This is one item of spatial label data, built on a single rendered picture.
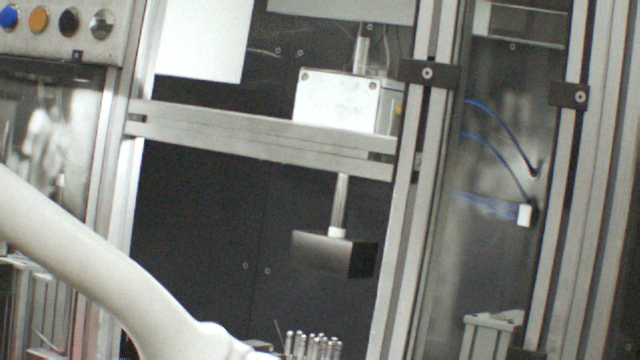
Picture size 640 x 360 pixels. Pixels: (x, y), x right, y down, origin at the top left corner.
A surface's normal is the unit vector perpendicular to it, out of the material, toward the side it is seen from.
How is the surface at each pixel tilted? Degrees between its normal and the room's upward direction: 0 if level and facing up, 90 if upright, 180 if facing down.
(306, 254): 90
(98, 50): 90
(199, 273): 90
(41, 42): 90
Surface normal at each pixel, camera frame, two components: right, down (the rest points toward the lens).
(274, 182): -0.54, -0.04
